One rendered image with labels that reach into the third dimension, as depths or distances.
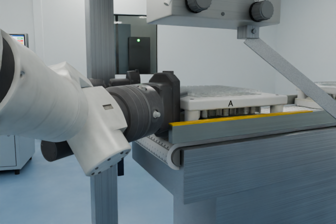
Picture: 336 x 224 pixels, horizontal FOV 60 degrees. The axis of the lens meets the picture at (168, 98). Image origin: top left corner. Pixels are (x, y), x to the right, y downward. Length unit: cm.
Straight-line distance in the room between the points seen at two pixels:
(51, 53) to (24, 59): 553
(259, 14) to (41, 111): 38
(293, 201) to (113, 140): 54
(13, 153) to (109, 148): 283
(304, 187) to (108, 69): 56
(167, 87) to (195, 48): 540
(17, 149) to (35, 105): 293
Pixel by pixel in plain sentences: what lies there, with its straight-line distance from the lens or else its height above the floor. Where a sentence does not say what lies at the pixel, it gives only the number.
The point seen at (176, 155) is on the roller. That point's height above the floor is 90.
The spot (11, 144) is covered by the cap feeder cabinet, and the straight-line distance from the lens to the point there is 315.
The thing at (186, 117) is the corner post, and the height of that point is 96.
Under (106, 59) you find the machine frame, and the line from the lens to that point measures 74.
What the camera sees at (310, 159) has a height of 85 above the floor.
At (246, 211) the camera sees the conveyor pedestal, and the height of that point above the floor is 74.
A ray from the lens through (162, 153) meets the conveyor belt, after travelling 53.
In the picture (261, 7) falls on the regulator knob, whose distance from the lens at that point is 52.
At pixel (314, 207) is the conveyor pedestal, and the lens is 87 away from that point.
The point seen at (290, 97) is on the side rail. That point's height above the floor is 95.
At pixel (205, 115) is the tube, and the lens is 59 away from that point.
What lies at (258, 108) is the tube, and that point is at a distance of 67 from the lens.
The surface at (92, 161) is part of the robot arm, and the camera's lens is 36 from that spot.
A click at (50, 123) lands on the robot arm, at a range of 26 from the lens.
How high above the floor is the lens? 106
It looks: 7 degrees down
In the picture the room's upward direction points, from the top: straight up
